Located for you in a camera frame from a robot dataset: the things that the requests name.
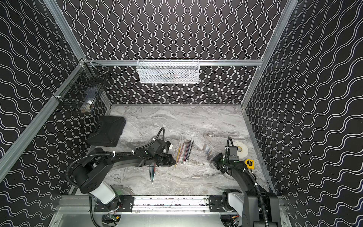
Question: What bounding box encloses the black plastic case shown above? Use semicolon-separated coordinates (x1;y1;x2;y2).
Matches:
87;116;126;147

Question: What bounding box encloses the white wire basket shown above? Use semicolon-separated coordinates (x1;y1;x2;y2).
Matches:
136;63;200;84

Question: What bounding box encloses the black wire basket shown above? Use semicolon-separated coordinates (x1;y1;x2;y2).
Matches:
55;60;111;115

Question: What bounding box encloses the aluminium left side rail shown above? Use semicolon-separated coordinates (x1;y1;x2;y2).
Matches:
1;59;85;180

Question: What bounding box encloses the white tape roll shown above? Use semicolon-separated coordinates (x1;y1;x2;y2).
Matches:
233;141;249;160

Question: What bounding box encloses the yellow tape measure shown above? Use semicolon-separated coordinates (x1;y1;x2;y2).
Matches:
244;159;255;170

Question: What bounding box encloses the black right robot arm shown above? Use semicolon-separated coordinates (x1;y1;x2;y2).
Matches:
212;137;282;227

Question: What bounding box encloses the clear blue pencil cap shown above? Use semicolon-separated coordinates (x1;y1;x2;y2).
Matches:
206;148;213;161

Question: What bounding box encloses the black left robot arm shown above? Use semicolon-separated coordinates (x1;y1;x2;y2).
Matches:
66;127;176;210

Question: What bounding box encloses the aluminium corner post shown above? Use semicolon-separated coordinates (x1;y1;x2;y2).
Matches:
241;0;298;110
44;0;86;60

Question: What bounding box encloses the aluminium back rail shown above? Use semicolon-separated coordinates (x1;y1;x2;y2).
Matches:
86;59;263;67

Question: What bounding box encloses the aluminium corner post right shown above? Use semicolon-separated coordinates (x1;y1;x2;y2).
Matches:
241;0;298;110

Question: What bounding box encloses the black pencil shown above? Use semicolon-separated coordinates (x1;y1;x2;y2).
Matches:
186;140;194;162

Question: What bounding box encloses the aluminium corner post left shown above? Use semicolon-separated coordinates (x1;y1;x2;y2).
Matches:
44;0;86;60

